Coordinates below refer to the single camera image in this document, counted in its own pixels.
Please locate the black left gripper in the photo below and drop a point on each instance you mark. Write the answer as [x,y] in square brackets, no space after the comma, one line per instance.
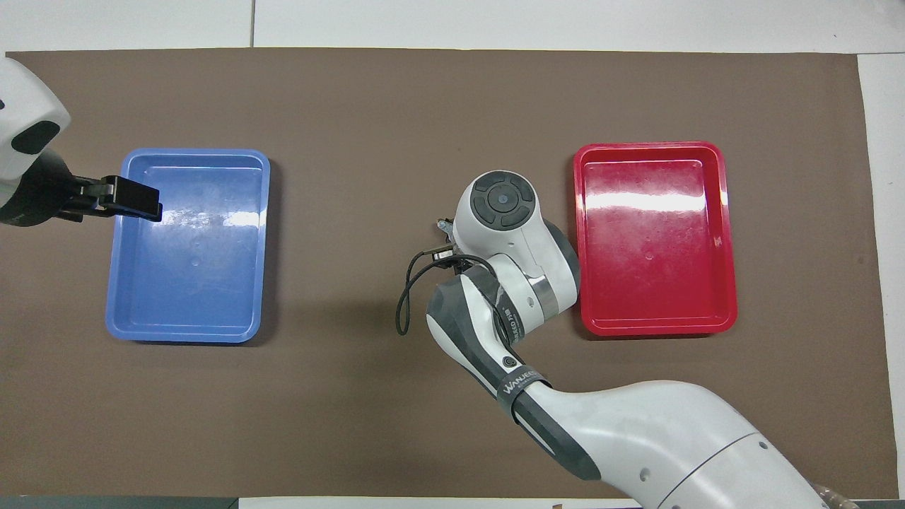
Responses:
[42,198]

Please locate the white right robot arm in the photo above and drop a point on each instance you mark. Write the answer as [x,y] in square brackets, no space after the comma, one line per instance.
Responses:
[636,438]

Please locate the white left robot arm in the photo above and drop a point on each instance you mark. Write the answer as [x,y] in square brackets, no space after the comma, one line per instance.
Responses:
[25,99]

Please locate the blue plastic tray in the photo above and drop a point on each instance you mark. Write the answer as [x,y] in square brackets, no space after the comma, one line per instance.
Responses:
[198,283]

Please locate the brown table mat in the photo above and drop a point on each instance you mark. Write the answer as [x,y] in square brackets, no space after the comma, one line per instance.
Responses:
[318,424]

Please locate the red plastic tray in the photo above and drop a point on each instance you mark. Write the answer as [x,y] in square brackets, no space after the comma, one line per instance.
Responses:
[657,268]

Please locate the beige corrugated conduit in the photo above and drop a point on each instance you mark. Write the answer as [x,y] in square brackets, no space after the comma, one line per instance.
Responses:
[838,498]

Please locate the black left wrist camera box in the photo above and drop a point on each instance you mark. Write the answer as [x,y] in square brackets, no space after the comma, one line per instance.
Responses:
[134,198]

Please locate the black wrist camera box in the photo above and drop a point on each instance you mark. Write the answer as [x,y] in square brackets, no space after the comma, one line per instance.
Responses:
[445,258]
[134,198]

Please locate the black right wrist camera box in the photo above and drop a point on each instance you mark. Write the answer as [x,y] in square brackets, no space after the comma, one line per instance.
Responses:
[445,258]

